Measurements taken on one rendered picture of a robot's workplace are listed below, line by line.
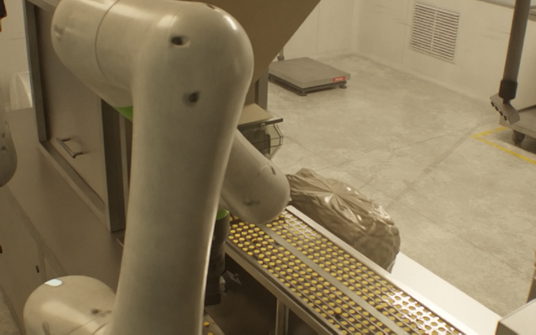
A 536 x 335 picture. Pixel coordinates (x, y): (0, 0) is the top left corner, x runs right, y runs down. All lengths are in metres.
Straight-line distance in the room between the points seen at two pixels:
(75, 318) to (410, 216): 2.88
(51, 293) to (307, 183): 0.87
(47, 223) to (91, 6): 1.15
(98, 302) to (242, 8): 0.68
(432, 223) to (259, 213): 2.55
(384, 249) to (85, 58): 0.92
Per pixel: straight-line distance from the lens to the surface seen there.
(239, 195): 1.03
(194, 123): 0.65
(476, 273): 3.23
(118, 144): 1.68
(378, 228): 1.49
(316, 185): 1.62
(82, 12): 0.76
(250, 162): 1.00
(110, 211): 1.75
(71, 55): 0.78
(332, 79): 5.42
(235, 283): 1.33
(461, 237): 3.50
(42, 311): 0.91
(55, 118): 2.15
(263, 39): 1.42
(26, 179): 2.11
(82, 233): 1.79
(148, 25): 0.67
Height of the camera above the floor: 1.70
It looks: 25 degrees down
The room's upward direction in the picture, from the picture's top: 2 degrees clockwise
